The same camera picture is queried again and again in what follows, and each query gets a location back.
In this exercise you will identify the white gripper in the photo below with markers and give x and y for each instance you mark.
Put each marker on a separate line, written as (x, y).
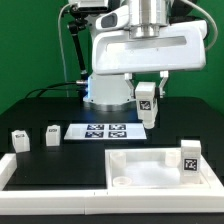
(138, 38)

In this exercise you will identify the white square tabletop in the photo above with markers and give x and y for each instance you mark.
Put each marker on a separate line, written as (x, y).
(153, 168)

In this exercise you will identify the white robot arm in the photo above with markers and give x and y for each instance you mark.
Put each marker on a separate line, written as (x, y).
(111, 92)

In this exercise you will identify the white U-shaped obstacle fence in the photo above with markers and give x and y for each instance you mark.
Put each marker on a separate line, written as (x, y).
(105, 201)

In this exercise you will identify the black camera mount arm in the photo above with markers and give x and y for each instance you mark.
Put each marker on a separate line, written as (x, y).
(75, 26)

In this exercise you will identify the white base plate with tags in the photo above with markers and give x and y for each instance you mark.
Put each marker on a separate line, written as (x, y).
(111, 131)

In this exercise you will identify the camera on mount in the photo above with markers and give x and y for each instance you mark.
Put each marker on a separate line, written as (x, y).
(90, 6)

